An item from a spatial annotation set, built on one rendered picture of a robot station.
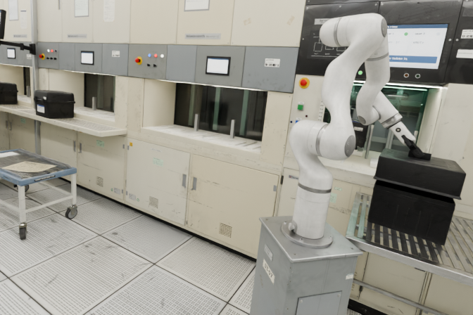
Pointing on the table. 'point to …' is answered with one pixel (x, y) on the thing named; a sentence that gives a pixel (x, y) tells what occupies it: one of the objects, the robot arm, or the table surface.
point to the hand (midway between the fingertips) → (417, 152)
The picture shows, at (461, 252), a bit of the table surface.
